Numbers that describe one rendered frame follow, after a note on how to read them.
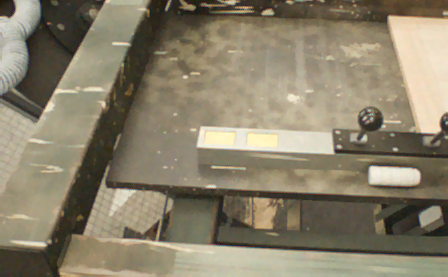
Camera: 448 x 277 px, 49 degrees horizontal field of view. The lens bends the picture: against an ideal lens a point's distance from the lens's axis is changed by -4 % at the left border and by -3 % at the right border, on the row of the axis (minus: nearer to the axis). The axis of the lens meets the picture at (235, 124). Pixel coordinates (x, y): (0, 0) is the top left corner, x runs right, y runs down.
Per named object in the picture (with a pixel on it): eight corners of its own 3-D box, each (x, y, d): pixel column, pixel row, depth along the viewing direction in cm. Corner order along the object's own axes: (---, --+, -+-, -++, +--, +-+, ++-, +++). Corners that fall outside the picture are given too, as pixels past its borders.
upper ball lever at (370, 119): (368, 153, 81) (387, 128, 68) (345, 152, 81) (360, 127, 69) (367, 131, 82) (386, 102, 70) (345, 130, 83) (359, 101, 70)
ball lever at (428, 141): (440, 156, 80) (472, 132, 68) (417, 155, 81) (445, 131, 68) (438, 134, 81) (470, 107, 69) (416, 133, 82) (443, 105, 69)
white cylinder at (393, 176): (368, 188, 80) (417, 190, 79) (371, 176, 78) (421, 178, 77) (366, 174, 82) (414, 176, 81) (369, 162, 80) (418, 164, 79)
